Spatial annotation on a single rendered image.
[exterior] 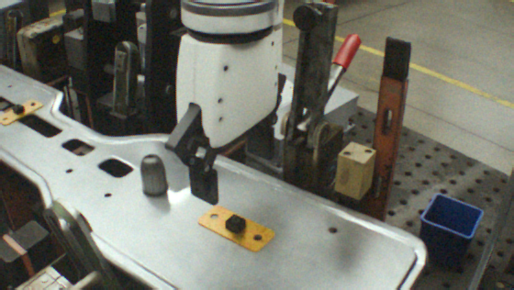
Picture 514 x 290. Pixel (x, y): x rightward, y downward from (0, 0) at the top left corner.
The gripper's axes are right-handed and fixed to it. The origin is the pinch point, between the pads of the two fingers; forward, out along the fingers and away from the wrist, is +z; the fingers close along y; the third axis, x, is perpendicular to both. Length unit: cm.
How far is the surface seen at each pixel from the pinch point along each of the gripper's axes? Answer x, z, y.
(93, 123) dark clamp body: -49, 19, -16
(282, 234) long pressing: 4.8, 8.0, -2.1
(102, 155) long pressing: -23.8, 8.2, -0.4
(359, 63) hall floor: -103, 112, -266
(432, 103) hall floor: -41, 111, -242
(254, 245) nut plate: 3.6, 7.7, 1.4
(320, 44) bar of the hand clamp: 1.1, -9.0, -14.6
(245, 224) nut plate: 0.9, 7.5, -0.6
